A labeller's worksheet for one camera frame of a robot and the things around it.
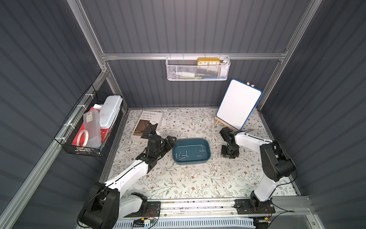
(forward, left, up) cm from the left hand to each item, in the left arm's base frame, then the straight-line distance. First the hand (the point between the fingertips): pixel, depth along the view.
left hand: (174, 141), depth 84 cm
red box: (-2, +45, +18) cm, 48 cm away
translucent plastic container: (-1, +40, +18) cm, 44 cm away
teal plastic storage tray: (+1, -10, -13) cm, 17 cm away
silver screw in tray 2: (-2, -1, -14) cm, 14 cm away
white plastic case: (+7, +33, +19) cm, 39 cm away
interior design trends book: (+27, +23, -9) cm, 37 cm away
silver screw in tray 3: (-2, -16, -14) cm, 21 cm away
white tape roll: (-10, +37, +20) cm, 43 cm away
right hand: (-3, -35, -13) cm, 38 cm away
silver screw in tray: (-4, -5, -13) cm, 14 cm away
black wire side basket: (+15, +45, +20) cm, 52 cm away
